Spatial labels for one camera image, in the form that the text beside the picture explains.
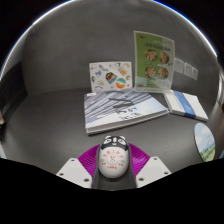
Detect white wall socket plates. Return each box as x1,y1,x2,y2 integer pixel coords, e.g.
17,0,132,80
173,57,200,81

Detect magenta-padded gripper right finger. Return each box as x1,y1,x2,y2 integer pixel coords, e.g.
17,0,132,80
127,143,172,189

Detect round landscape print mouse pad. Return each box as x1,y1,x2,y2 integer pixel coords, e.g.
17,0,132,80
193,122,217,163

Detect grey striped cover book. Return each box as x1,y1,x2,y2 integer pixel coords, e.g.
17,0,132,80
83,88,170,136

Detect white sticker sheet card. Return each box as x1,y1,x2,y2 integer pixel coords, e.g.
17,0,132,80
88,60,134,93

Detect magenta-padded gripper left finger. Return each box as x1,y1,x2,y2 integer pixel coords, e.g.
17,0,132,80
55,143,103,190

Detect green menu sign stand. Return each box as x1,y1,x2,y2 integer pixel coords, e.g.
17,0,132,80
133,30,176,94

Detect white and blue book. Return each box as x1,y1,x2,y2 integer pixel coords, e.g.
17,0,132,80
163,89,209,123

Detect white panda computer mouse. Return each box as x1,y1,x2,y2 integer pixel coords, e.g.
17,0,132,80
97,134,130,179

